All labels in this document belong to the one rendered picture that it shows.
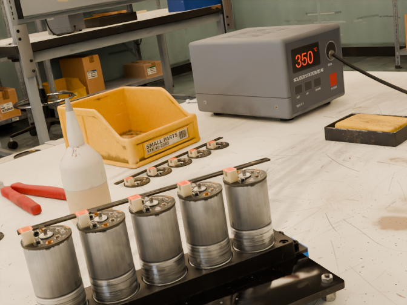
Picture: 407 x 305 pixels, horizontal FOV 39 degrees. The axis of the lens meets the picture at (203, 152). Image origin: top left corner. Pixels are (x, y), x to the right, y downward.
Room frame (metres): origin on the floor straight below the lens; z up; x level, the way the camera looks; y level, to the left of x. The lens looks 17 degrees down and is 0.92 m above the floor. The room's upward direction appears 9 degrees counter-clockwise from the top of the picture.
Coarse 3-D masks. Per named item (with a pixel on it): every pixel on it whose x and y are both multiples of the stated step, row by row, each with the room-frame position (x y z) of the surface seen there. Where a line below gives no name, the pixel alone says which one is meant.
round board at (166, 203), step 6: (156, 198) 0.29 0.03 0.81; (162, 198) 0.29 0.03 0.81; (168, 198) 0.29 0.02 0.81; (144, 204) 0.29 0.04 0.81; (162, 204) 0.28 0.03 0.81; (168, 204) 0.28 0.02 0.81; (174, 204) 0.28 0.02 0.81; (132, 210) 0.28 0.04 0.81; (144, 210) 0.28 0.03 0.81; (150, 210) 0.28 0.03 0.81; (156, 210) 0.28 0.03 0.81; (162, 210) 0.28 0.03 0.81
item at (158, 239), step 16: (144, 224) 0.28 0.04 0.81; (160, 224) 0.28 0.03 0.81; (176, 224) 0.28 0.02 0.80; (144, 240) 0.28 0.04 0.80; (160, 240) 0.28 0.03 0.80; (176, 240) 0.28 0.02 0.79; (144, 256) 0.28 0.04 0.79; (160, 256) 0.28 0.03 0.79; (176, 256) 0.28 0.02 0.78; (144, 272) 0.28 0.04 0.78; (160, 272) 0.28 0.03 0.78; (176, 272) 0.28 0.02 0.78
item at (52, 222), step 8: (256, 160) 0.33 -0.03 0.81; (264, 160) 0.33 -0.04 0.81; (240, 168) 0.32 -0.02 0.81; (200, 176) 0.32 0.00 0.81; (208, 176) 0.32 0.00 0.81; (216, 176) 0.32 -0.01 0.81; (176, 184) 0.31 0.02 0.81; (144, 192) 0.31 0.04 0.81; (152, 192) 0.30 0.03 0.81; (160, 192) 0.31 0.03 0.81; (120, 200) 0.30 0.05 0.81; (96, 208) 0.29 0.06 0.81; (104, 208) 0.29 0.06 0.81; (64, 216) 0.29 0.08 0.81; (72, 216) 0.29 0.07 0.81; (40, 224) 0.28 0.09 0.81; (48, 224) 0.28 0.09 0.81
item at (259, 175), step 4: (240, 172) 0.32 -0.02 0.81; (248, 172) 0.31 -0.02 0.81; (252, 172) 0.31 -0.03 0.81; (256, 172) 0.31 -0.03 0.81; (260, 172) 0.31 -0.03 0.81; (264, 172) 0.31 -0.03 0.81; (252, 176) 0.31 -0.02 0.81; (256, 176) 0.30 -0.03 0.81; (260, 176) 0.30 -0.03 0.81; (264, 176) 0.30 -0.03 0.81; (224, 180) 0.31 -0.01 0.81; (240, 180) 0.30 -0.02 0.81; (244, 180) 0.30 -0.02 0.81; (248, 180) 0.30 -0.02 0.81; (256, 180) 0.30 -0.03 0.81; (260, 180) 0.30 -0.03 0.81; (228, 184) 0.30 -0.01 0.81; (232, 184) 0.30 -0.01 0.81; (236, 184) 0.30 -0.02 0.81; (240, 184) 0.30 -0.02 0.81; (244, 184) 0.30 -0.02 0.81; (248, 184) 0.30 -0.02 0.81; (252, 184) 0.30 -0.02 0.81
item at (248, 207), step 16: (240, 176) 0.31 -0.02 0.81; (240, 192) 0.30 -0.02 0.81; (256, 192) 0.30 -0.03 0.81; (240, 208) 0.30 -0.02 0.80; (256, 208) 0.30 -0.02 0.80; (240, 224) 0.30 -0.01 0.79; (256, 224) 0.30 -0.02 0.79; (272, 224) 0.31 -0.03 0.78; (240, 240) 0.30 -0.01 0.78; (256, 240) 0.30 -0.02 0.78; (272, 240) 0.30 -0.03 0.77
